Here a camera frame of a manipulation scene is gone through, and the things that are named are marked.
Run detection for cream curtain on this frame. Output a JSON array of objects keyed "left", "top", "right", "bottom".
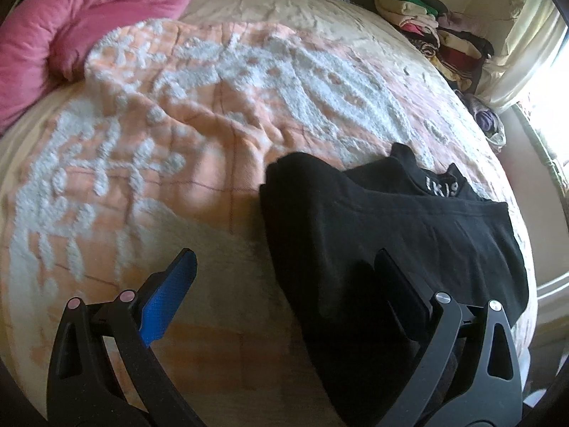
[{"left": 480, "top": 0, "right": 569, "bottom": 112}]

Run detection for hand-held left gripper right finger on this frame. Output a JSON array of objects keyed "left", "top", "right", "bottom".
[{"left": 376, "top": 249, "right": 523, "bottom": 427}]

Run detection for pile of mixed clothes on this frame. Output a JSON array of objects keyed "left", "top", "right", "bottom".
[{"left": 376, "top": 0, "right": 496, "bottom": 93}]

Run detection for bed with cream sheet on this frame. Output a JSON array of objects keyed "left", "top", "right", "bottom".
[{"left": 0, "top": 0, "right": 534, "bottom": 427}]

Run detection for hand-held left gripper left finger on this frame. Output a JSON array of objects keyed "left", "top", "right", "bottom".
[{"left": 47, "top": 248, "right": 207, "bottom": 427}]

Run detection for pink duvet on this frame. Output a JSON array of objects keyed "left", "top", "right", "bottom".
[{"left": 0, "top": 0, "right": 215, "bottom": 133}]

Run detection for plastic bag of clothes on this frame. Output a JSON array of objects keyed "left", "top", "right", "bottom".
[{"left": 464, "top": 93, "right": 508, "bottom": 148}]

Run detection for black shorts with lettered waistband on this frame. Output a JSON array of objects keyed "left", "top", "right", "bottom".
[{"left": 259, "top": 142, "right": 530, "bottom": 427}]

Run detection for peach and white tufted blanket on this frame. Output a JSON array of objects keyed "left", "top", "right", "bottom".
[{"left": 9, "top": 18, "right": 530, "bottom": 427}]

